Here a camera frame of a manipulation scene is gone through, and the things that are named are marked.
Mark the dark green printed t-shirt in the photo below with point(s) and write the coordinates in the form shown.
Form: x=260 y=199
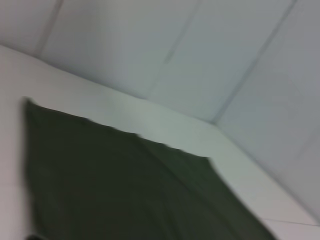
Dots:
x=112 y=187

